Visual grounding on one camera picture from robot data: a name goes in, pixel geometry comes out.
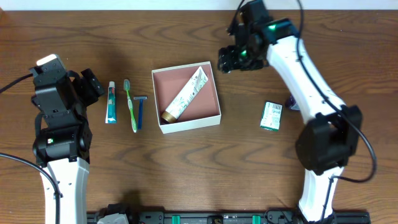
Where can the white floral cream tube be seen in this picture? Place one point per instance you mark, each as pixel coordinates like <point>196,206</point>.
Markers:
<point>186,95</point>

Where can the green white soap box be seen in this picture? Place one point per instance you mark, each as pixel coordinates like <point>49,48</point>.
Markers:
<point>271,116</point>

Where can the small teal toothpaste tube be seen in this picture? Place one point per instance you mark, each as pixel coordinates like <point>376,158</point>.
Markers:
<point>111,105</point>

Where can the white box pink interior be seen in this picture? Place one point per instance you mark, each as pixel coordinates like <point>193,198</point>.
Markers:
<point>203,111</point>

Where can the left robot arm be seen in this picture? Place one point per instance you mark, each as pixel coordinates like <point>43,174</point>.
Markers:
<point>63,136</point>

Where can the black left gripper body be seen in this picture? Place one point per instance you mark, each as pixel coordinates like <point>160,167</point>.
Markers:
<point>50,78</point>

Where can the green toothbrush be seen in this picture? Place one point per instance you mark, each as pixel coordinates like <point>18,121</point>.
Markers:
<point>127,86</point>

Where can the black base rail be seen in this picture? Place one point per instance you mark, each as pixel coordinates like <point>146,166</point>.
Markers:
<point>122,213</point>

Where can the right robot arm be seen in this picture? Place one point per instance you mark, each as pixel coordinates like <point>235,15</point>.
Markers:
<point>331,128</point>

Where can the blue disposable razor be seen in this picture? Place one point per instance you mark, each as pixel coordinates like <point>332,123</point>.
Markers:
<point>141,100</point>

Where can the clear sanitizer pump bottle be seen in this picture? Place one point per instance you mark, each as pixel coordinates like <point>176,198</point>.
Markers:
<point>291,104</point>

